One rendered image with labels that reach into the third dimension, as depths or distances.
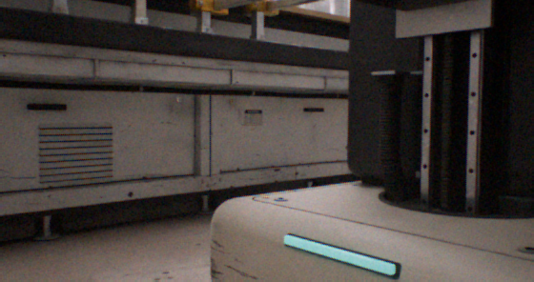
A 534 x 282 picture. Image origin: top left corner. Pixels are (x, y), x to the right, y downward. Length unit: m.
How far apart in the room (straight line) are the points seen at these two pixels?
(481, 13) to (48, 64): 1.17
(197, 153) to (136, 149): 0.26
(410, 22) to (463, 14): 0.09
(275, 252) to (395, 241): 0.19
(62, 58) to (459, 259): 1.28
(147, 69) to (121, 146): 0.35
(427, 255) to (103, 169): 1.45
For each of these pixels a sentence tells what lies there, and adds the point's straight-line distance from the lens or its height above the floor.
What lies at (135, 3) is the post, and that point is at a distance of 1.71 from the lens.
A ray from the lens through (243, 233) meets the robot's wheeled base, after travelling 0.81.
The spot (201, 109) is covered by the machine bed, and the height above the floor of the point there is 0.44.
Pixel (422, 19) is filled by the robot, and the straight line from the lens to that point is 0.87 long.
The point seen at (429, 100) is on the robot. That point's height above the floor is 0.45.
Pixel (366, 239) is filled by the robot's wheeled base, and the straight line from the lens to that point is 0.67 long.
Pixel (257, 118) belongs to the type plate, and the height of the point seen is 0.40.
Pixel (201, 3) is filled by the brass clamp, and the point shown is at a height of 0.80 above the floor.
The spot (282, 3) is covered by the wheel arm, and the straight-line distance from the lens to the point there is 1.95.
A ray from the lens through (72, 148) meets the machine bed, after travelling 1.86.
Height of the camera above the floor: 0.43
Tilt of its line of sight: 3 degrees down
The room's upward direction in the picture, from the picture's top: straight up
